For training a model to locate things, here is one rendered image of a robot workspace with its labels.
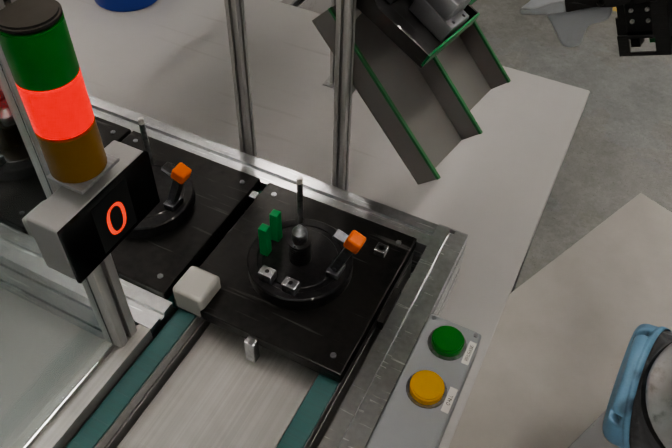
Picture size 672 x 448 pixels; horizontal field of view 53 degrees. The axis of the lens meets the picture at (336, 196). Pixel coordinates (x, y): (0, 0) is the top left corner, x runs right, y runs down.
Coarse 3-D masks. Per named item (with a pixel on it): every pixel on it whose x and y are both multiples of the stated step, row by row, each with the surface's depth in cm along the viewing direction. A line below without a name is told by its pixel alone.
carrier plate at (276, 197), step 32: (288, 192) 100; (256, 224) 95; (352, 224) 95; (224, 256) 91; (224, 288) 87; (352, 288) 88; (384, 288) 88; (224, 320) 84; (256, 320) 84; (288, 320) 84; (320, 320) 84; (352, 320) 84; (288, 352) 81; (320, 352) 81; (352, 352) 81
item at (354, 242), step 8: (336, 232) 81; (352, 232) 81; (336, 240) 81; (344, 240) 81; (352, 240) 80; (360, 240) 80; (344, 248) 82; (352, 248) 80; (360, 248) 80; (344, 256) 83; (336, 264) 84
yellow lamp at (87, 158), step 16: (96, 128) 58; (48, 144) 56; (64, 144) 56; (80, 144) 56; (96, 144) 58; (48, 160) 58; (64, 160) 57; (80, 160) 57; (96, 160) 59; (64, 176) 58; (80, 176) 58
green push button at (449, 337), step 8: (440, 328) 83; (448, 328) 83; (432, 336) 83; (440, 336) 82; (448, 336) 82; (456, 336) 83; (432, 344) 82; (440, 344) 82; (448, 344) 82; (456, 344) 82; (440, 352) 81; (448, 352) 81; (456, 352) 81
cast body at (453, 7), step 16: (416, 0) 87; (432, 0) 85; (448, 0) 84; (464, 0) 84; (416, 16) 88; (432, 16) 87; (448, 16) 85; (464, 16) 88; (432, 32) 88; (448, 32) 86
